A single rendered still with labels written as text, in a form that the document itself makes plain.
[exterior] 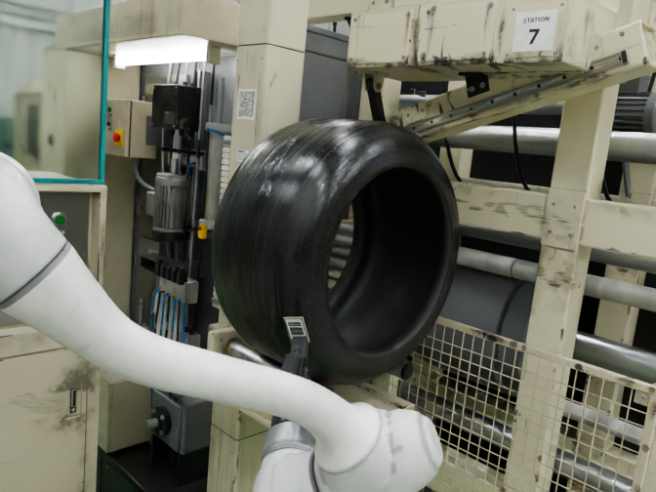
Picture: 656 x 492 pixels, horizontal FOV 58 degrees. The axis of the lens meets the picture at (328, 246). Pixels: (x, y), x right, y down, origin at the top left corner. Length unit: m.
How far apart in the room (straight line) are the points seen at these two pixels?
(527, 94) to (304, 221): 0.65
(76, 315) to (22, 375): 1.00
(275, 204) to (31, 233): 0.57
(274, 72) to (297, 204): 0.50
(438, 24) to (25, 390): 1.35
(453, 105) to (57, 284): 1.16
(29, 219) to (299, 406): 0.37
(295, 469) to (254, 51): 1.03
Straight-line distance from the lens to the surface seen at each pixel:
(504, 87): 1.54
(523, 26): 1.38
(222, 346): 1.51
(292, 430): 0.95
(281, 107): 1.54
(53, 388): 1.73
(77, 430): 1.82
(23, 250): 0.67
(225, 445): 1.75
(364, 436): 0.78
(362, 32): 1.65
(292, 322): 1.15
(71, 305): 0.70
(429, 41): 1.51
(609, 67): 1.43
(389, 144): 1.24
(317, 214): 1.11
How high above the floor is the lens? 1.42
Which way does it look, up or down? 9 degrees down
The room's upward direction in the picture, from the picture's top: 6 degrees clockwise
